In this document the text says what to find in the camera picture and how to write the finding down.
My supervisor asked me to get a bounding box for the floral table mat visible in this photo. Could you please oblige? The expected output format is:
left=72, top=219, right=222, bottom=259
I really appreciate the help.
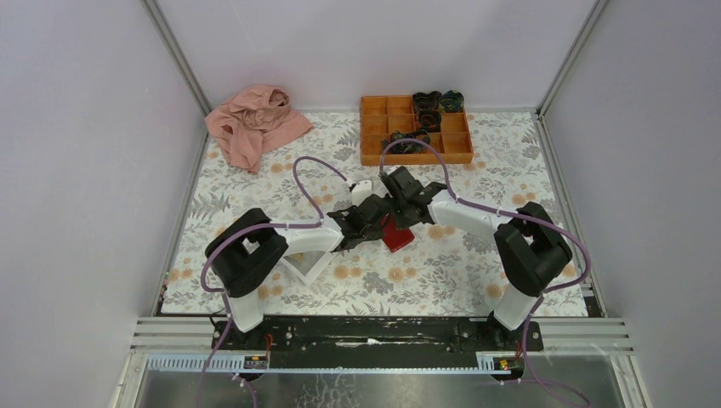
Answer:
left=160, top=112, right=562, bottom=316

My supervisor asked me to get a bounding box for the black rolled belt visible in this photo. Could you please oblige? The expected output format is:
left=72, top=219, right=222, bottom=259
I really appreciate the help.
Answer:
left=412, top=91, right=442, bottom=113

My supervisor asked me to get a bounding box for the white plastic card box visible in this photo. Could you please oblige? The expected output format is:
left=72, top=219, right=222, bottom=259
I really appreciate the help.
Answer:
left=280, top=251, right=335, bottom=286

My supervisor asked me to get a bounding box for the camouflage rolled belt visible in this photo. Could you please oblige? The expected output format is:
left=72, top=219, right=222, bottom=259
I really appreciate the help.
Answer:
left=381, top=129, right=431, bottom=155

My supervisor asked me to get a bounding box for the pink crumpled cloth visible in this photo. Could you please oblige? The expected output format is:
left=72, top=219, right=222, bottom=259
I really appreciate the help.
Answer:
left=205, top=85, right=313, bottom=173

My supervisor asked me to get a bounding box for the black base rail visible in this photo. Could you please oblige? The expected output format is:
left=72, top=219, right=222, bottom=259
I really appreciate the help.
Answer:
left=211, top=315, right=544, bottom=369

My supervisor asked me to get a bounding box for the orange compartment tray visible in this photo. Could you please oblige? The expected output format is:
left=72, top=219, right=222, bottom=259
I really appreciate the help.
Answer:
left=360, top=95, right=474, bottom=166

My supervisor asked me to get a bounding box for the dark rolled belt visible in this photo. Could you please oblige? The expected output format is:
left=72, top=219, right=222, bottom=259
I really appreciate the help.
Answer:
left=417, top=109, right=442, bottom=133

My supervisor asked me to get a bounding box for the green rolled belt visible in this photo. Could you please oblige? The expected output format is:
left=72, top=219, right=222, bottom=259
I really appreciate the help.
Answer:
left=439, top=90, right=465, bottom=113

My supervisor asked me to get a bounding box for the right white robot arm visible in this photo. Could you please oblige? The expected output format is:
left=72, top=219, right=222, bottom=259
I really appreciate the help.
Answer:
left=380, top=167, right=572, bottom=350

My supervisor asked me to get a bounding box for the red card holder wallet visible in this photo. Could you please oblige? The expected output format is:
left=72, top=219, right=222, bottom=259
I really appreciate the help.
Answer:
left=381, top=215, right=415, bottom=253

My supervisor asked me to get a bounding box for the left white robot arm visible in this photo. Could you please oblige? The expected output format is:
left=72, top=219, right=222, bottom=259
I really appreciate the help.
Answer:
left=203, top=194, right=391, bottom=349

